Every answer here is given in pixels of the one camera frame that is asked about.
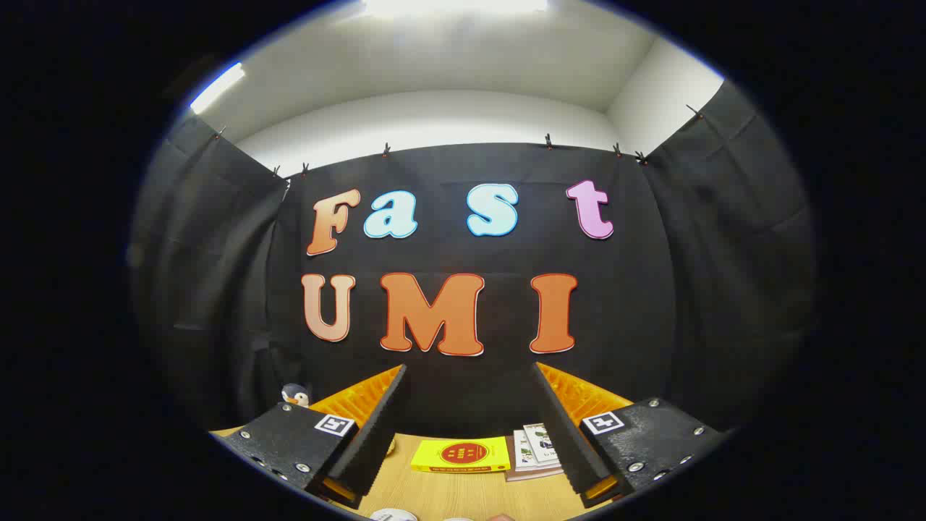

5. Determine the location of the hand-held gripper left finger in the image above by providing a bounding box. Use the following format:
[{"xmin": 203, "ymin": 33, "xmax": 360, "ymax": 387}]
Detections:
[{"xmin": 210, "ymin": 364, "xmax": 408, "ymax": 509}]

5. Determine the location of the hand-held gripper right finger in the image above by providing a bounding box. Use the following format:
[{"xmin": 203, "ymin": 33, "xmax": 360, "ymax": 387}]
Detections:
[{"xmin": 532, "ymin": 362, "xmax": 728, "ymax": 507}]

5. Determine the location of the yellow book red circle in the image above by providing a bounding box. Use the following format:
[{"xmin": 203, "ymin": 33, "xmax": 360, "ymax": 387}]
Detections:
[{"xmin": 411, "ymin": 436, "xmax": 511, "ymax": 474}]

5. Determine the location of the black backdrop cloth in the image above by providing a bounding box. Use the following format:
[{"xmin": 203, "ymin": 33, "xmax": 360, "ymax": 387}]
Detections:
[{"xmin": 129, "ymin": 80, "xmax": 818, "ymax": 439}]

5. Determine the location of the row of small cloth clips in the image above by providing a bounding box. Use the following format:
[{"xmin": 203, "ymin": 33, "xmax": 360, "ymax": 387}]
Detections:
[{"xmin": 213, "ymin": 103, "xmax": 706, "ymax": 179}]

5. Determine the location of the narrow ceiling light strip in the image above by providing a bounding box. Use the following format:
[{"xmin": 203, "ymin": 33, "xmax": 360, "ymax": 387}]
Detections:
[{"xmin": 190, "ymin": 62, "xmax": 245, "ymax": 115}]

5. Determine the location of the wide ceiling light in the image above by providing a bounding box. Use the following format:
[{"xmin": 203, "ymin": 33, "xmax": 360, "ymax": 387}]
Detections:
[{"xmin": 362, "ymin": 0, "xmax": 551, "ymax": 19}]

